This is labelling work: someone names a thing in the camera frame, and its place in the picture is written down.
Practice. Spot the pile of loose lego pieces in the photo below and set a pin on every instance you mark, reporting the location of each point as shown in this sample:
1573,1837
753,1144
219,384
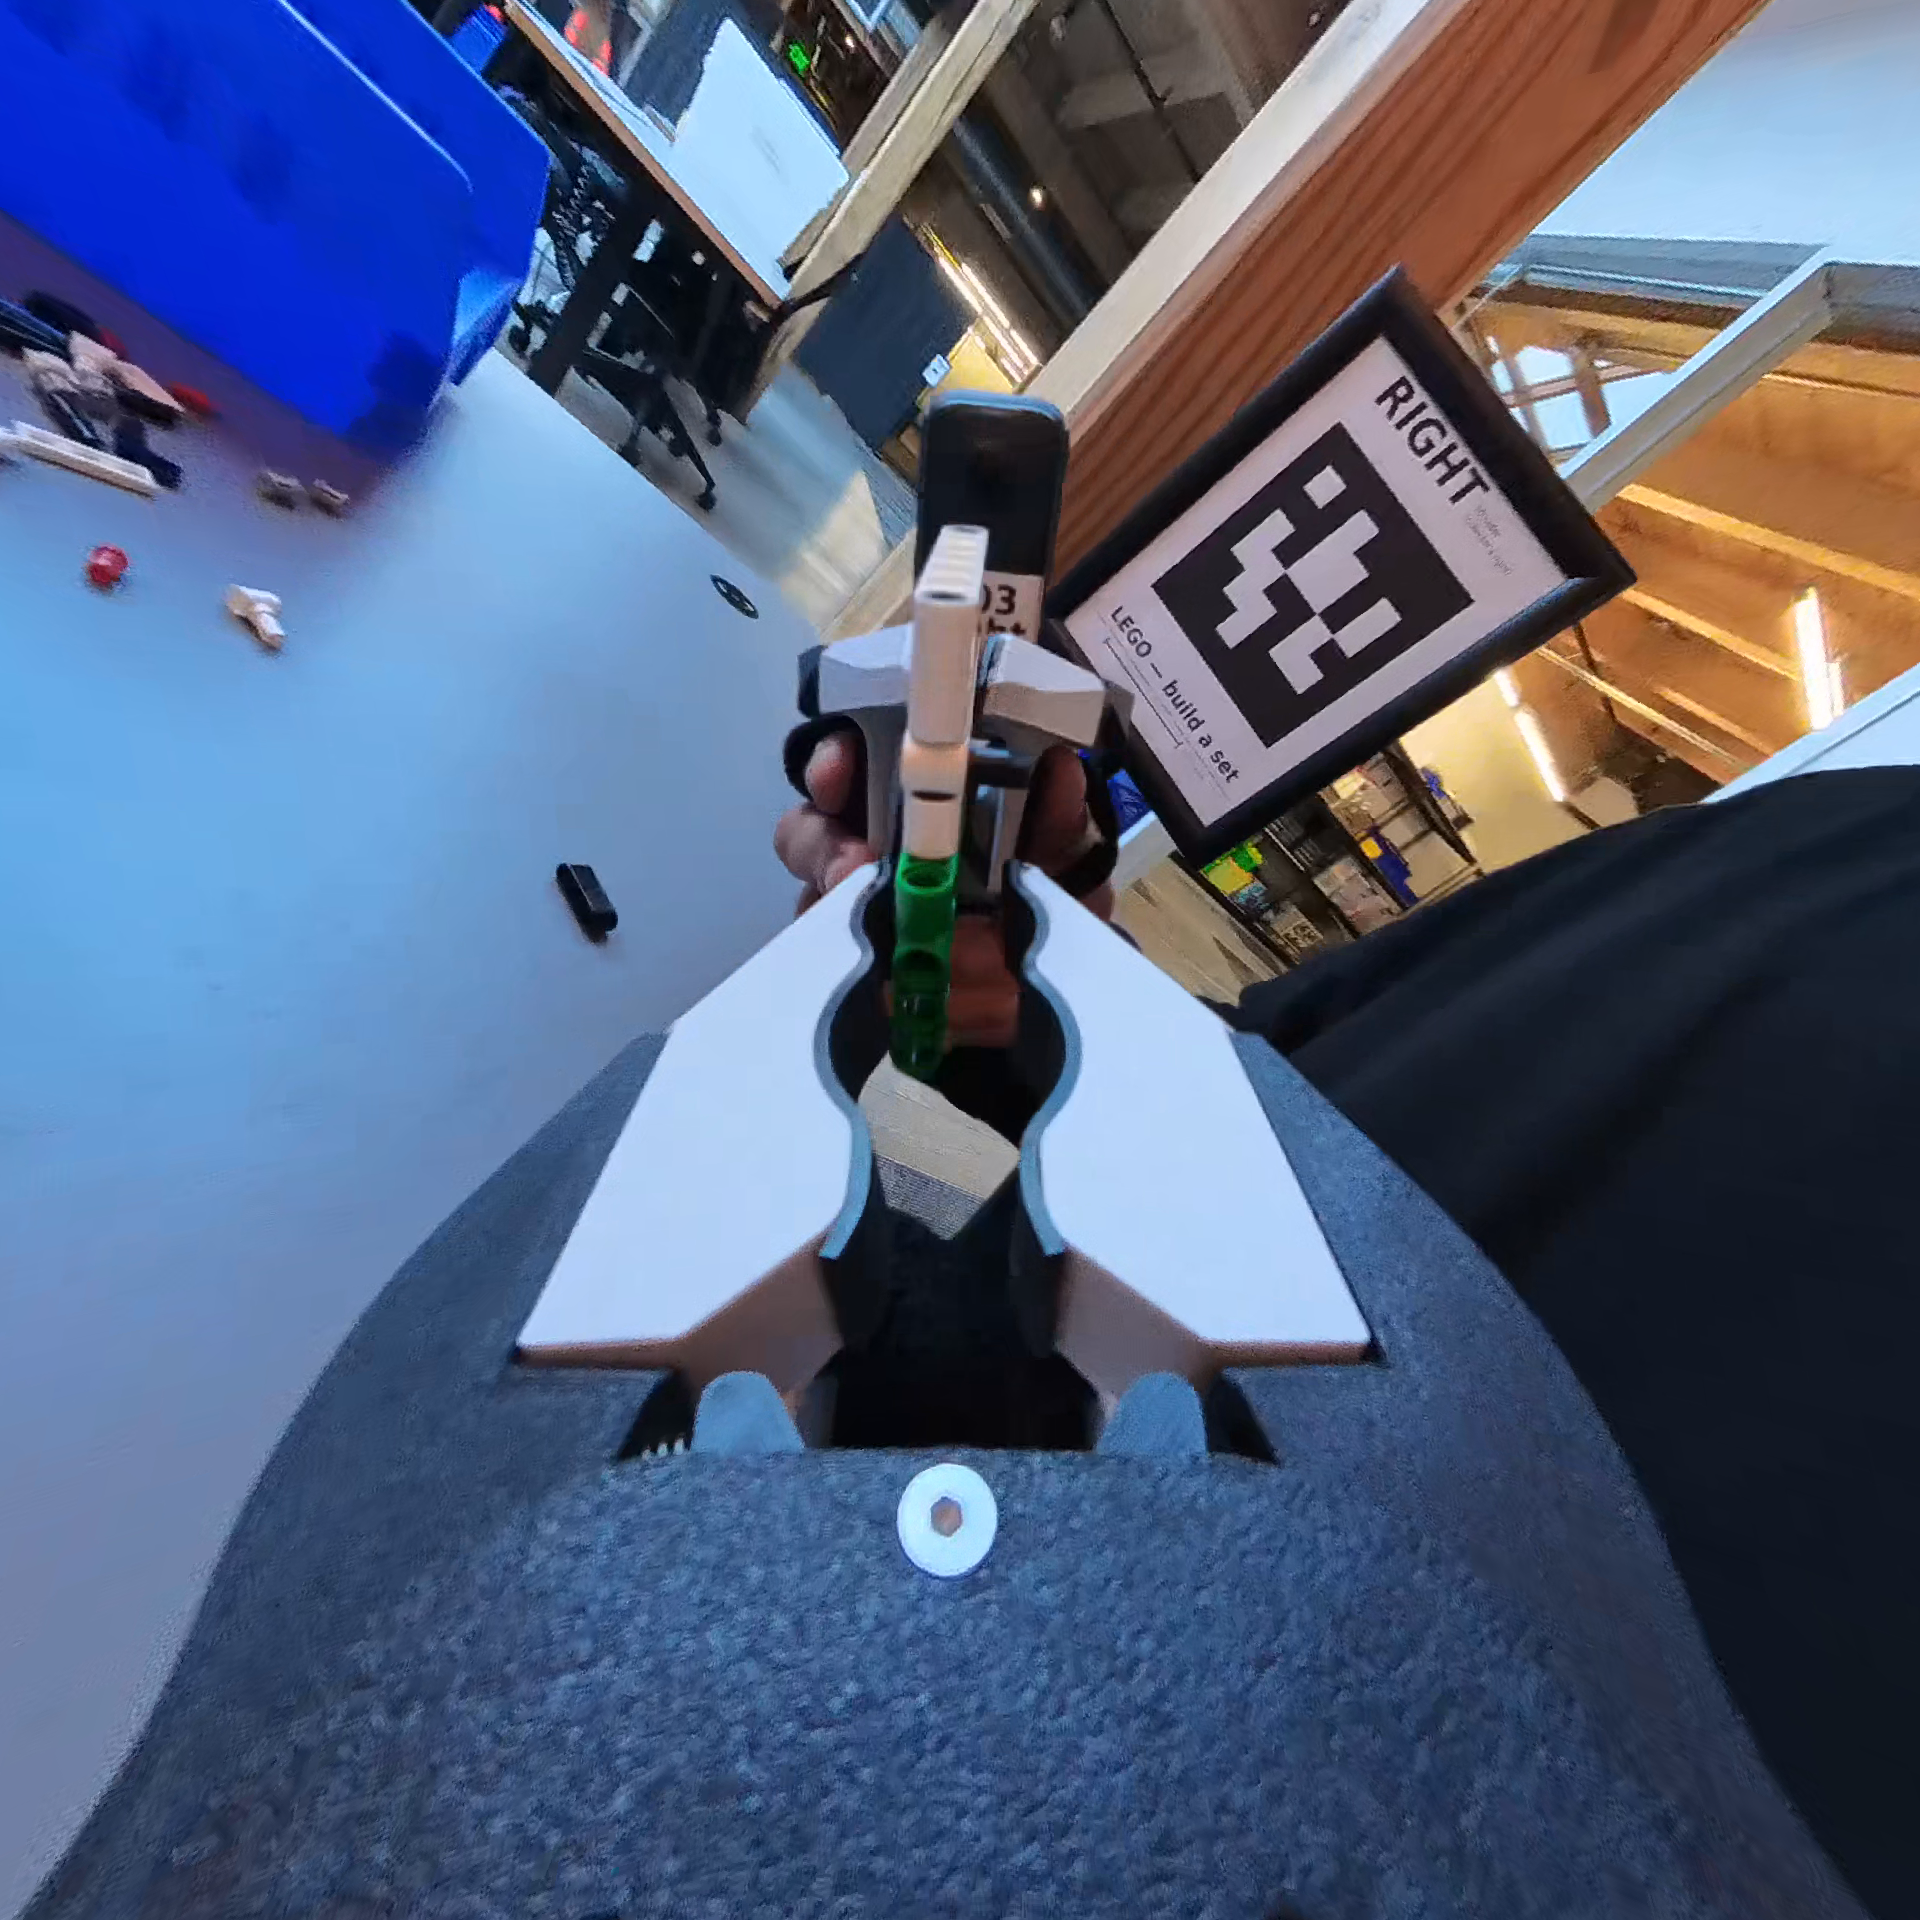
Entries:
90,391

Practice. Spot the small black lego piece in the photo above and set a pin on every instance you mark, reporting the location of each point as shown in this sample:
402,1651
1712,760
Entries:
588,901

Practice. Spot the blue plastic bin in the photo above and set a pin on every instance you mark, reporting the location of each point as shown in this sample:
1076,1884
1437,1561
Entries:
226,194

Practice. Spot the tan lego pin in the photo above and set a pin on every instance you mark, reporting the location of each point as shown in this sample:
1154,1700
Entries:
255,614

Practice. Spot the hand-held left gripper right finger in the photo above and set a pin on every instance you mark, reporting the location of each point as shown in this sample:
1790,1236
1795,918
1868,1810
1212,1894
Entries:
1185,1187

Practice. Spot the green lego beam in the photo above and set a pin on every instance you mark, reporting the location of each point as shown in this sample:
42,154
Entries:
923,930

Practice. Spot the red lego pin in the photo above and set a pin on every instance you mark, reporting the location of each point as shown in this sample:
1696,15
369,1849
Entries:
107,567

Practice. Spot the white lego beam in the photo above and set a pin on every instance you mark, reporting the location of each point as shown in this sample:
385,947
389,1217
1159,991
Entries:
948,675

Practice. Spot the person's right hand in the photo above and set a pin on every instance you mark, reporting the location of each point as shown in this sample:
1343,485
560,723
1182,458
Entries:
826,856

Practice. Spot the white table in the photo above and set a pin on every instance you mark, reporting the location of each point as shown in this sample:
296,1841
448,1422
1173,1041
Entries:
735,135

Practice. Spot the wooden pillar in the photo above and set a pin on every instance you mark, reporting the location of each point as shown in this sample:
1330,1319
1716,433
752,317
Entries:
1349,180

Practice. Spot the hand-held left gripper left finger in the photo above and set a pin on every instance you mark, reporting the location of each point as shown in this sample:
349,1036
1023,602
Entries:
703,1187

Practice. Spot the black office chair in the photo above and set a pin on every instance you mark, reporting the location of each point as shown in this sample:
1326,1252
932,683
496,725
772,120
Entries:
629,346

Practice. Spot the storage shelf with bins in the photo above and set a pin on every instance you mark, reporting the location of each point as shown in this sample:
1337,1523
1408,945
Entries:
1349,871

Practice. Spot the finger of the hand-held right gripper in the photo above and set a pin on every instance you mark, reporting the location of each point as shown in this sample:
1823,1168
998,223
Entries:
1043,693
870,675

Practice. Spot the black table grommet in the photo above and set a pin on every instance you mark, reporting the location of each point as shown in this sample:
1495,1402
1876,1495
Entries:
732,593

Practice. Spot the black framed marker sign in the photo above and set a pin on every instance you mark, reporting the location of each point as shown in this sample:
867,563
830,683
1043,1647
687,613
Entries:
1305,602

